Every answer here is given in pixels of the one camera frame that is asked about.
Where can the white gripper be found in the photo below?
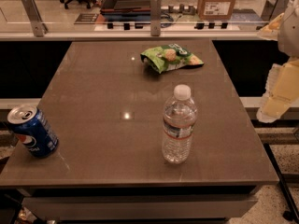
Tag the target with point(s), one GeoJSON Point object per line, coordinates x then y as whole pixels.
{"type": "Point", "coordinates": [290, 32]}

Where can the green rice chip bag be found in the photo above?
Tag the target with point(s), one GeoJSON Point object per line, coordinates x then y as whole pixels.
{"type": "Point", "coordinates": [169, 57]}

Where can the blue pepsi can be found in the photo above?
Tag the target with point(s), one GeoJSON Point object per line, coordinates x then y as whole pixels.
{"type": "Point", "coordinates": [31, 127]}

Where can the cardboard box with label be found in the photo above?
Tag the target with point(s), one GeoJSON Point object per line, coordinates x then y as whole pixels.
{"type": "Point", "coordinates": [215, 9]}

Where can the clear plastic water bottle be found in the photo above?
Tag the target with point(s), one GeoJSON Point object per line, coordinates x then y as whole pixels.
{"type": "Point", "coordinates": [179, 118]}

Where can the dark open tray box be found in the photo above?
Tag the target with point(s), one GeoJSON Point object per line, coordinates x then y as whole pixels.
{"type": "Point", "coordinates": [125, 7]}

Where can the right metal railing bracket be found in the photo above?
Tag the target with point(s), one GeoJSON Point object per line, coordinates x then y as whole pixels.
{"type": "Point", "coordinates": [273, 8]}

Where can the metal railing bracket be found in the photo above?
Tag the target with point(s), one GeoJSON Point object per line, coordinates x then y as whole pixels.
{"type": "Point", "coordinates": [155, 17]}
{"type": "Point", "coordinates": [273, 8]}
{"type": "Point", "coordinates": [38, 26]}

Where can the middle metal railing bracket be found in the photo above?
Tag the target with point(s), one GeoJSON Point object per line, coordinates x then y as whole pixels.
{"type": "Point", "coordinates": [155, 17]}

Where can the left metal railing bracket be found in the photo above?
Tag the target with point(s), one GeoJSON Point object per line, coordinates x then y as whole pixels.
{"type": "Point", "coordinates": [38, 26]}

